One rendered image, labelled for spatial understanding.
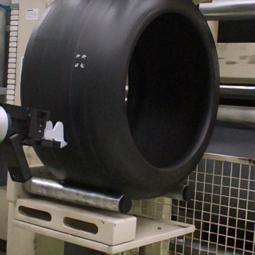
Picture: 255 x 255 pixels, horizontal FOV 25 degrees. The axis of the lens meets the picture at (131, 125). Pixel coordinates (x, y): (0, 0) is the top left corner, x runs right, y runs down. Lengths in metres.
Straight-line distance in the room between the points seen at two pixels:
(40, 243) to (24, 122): 0.58
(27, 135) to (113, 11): 0.35
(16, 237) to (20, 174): 0.55
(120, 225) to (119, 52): 0.41
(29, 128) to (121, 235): 0.36
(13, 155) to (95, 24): 0.35
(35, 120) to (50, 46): 0.22
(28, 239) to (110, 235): 0.42
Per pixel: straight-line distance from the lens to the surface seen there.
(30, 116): 1.24
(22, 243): 1.76
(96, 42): 1.30
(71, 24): 1.37
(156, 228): 1.60
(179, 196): 1.62
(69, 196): 1.49
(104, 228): 1.39
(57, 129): 1.31
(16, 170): 1.26
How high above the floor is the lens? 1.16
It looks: 3 degrees down
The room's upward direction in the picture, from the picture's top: 4 degrees clockwise
